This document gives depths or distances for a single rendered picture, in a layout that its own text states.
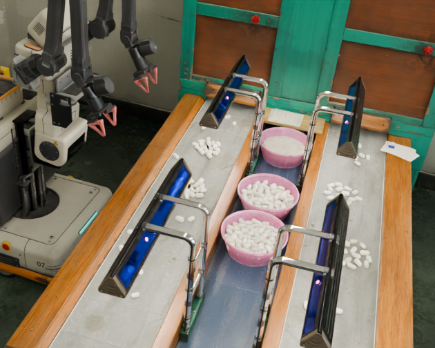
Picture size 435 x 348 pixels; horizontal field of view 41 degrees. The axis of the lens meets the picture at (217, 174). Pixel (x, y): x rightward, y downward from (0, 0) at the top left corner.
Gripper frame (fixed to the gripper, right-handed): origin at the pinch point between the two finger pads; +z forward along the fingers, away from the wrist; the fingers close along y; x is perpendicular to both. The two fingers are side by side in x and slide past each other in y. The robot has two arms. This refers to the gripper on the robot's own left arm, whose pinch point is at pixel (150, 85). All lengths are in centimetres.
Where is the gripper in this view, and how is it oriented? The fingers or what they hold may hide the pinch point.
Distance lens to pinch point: 277.9
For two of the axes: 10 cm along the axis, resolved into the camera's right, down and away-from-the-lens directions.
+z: 3.5, 8.4, 4.2
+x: -8.8, 1.5, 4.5
